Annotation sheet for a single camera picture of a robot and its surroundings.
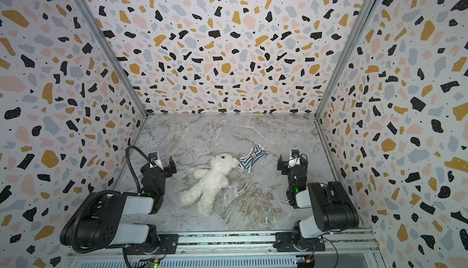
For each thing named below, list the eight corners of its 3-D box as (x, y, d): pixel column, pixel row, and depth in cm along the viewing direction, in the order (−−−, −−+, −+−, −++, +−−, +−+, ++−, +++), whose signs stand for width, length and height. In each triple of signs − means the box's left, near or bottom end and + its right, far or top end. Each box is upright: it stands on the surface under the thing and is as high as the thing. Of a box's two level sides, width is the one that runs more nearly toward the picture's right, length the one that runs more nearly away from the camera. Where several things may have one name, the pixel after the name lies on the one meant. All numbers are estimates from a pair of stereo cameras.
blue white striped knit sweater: (237, 163, 100) (237, 161, 99) (258, 145, 109) (258, 143, 107) (248, 173, 97) (248, 171, 95) (269, 153, 105) (269, 151, 103)
